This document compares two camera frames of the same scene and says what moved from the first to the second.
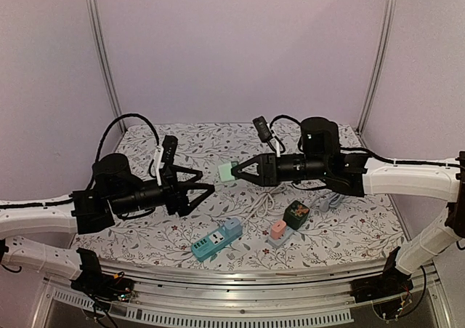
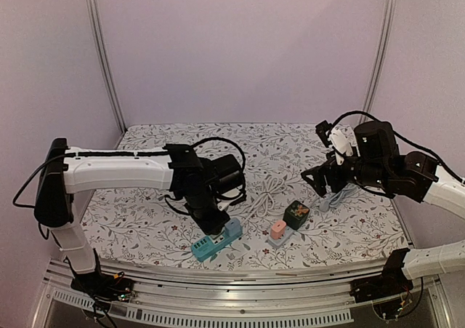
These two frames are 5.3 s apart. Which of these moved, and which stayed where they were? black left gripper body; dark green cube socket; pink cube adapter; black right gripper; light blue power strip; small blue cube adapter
Moved: black right gripper; black left gripper body
Stayed: dark green cube socket; small blue cube adapter; pink cube adapter; light blue power strip
